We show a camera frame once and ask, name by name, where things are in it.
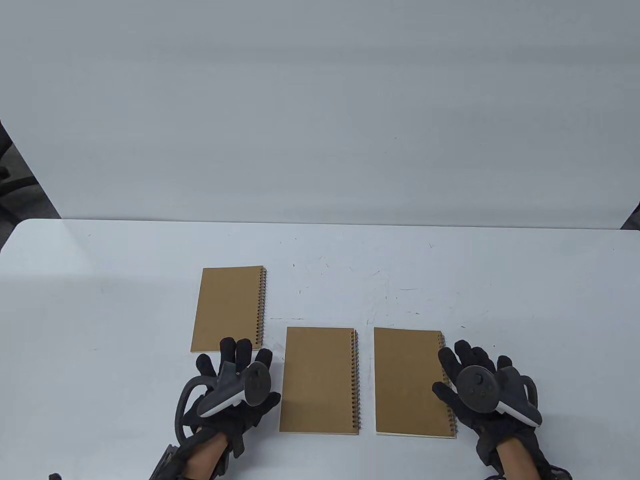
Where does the person's right hand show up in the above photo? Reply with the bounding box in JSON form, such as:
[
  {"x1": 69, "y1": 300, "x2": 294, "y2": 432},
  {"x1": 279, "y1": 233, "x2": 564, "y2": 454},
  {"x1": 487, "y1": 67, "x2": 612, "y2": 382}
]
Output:
[{"x1": 432, "y1": 340, "x2": 544, "y2": 469}]

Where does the person's left hand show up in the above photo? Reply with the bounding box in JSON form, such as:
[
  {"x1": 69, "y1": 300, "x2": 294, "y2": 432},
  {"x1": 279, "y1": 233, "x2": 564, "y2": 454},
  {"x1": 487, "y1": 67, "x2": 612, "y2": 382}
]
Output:
[{"x1": 181, "y1": 337, "x2": 282, "y2": 459}]

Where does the grey hand controller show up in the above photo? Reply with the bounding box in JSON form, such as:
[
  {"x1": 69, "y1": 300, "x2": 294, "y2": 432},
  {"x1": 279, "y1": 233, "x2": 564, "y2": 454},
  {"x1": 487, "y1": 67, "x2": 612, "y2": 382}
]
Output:
[
  {"x1": 458, "y1": 365, "x2": 544, "y2": 428},
  {"x1": 173, "y1": 361, "x2": 273, "y2": 441}
]

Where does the brown spiral notebook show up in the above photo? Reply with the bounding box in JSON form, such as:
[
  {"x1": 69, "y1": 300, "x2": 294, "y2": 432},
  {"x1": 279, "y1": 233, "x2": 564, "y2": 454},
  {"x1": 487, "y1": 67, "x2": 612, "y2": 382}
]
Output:
[
  {"x1": 278, "y1": 327, "x2": 360, "y2": 436},
  {"x1": 190, "y1": 266, "x2": 268, "y2": 354},
  {"x1": 373, "y1": 327, "x2": 458, "y2": 440}
]

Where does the person's left forearm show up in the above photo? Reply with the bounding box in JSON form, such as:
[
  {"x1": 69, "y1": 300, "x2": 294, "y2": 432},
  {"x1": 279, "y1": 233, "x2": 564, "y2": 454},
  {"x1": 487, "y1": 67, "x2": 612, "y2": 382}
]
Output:
[{"x1": 185, "y1": 431, "x2": 229, "y2": 480}]

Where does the person's right forearm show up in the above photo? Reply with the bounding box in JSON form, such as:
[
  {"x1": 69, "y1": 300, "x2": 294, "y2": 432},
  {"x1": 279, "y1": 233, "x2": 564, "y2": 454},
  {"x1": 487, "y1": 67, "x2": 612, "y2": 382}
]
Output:
[{"x1": 496, "y1": 441, "x2": 532, "y2": 480}]

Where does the white backdrop board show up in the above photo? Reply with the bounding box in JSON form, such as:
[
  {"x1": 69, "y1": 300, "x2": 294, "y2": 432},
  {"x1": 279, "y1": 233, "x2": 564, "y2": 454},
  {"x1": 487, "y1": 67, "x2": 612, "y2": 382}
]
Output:
[{"x1": 0, "y1": 0, "x2": 640, "y2": 231}]

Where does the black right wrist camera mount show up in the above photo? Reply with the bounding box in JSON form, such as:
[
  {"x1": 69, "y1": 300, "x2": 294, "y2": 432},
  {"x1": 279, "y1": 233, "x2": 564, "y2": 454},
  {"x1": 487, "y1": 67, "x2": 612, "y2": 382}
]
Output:
[{"x1": 483, "y1": 462, "x2": 574, "y2": 480}]

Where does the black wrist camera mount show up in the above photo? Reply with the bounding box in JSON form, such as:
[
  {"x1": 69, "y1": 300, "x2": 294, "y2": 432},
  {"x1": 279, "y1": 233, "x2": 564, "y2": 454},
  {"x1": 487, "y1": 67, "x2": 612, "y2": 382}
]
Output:
[
  {"x1": 483, "y1": 462, "x2": 574, "y2": 480},
  {"x1": 148, "y1": 431, "x2": 236, "y2": 480}
]

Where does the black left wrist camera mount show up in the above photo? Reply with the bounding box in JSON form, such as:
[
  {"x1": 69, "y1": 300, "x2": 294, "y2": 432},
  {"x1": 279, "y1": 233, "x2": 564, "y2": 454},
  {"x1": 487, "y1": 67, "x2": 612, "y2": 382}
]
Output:
[{"x1": 148, "y1": 431, "x2": 236, "y2": 480}]

